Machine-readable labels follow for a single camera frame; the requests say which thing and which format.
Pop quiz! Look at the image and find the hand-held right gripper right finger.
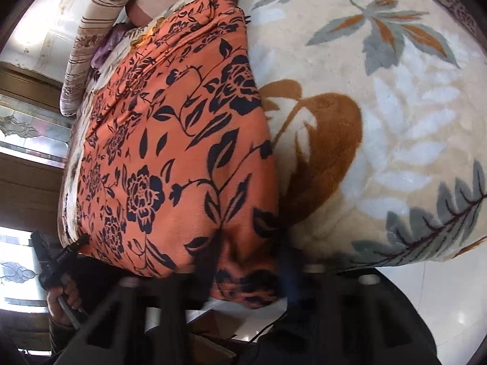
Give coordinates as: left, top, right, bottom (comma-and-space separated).
266, 252, 419, 365

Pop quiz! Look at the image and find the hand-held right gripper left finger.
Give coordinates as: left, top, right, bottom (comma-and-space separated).
53, 236, 226, 365

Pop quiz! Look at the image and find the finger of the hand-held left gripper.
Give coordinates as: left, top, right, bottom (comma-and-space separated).
57, 234, 92, 265

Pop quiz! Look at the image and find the orange black floral cloth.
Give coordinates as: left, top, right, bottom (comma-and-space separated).
57, 0, 290, 310

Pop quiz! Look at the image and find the person's left forearm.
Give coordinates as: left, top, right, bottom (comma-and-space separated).
47, 321, 82, 359

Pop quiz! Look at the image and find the person's left hand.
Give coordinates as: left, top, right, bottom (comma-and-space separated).
47, 277, 88, 327

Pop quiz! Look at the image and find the cardboard box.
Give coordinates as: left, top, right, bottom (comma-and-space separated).
186, 307, 239, 358

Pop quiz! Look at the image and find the wooden glass panel wardrobe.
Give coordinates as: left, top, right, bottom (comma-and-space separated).
0, 63, 75, 350

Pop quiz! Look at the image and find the cream leaf print blanket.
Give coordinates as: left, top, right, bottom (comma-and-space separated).
57, 0, 487, 274

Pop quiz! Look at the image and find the purple cloth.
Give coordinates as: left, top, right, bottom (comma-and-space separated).
91, 23, 132, 71

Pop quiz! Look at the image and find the long striped floral pillow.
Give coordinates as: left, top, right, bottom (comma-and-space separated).
60, 0, 140, 118

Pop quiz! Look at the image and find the small striped floral pillow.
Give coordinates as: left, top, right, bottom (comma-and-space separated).
399, 0, 487, 42

